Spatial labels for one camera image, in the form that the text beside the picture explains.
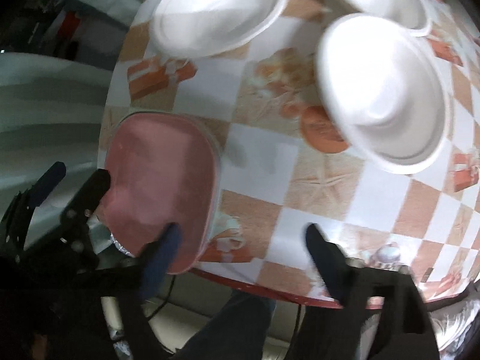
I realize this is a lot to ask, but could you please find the pink square plate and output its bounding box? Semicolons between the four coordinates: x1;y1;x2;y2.
100;111;221;275

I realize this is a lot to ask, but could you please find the person's dark trouser leg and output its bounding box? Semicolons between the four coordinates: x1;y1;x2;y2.
172;290;277;359

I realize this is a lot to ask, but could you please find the green curtain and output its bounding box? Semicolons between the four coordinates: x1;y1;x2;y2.
1;0;143;235

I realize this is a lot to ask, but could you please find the checkered patterned tablecloth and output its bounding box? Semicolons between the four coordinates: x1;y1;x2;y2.
97;0;479;306

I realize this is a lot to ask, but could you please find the black cable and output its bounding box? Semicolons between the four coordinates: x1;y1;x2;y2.
141;269;178;323

